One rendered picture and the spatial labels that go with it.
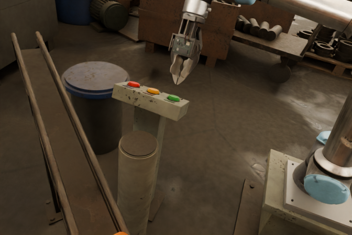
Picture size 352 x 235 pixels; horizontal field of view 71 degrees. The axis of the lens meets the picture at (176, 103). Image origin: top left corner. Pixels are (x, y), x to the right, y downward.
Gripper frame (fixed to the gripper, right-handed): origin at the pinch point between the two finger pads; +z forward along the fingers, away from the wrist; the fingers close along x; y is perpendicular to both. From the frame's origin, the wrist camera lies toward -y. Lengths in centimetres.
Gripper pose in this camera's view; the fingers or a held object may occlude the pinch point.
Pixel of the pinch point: (178, 80)
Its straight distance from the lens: 81.1
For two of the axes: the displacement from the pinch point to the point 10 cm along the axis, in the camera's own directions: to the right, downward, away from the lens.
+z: -2.6, 9.3, 2.5
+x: 9.2, 3.2, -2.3
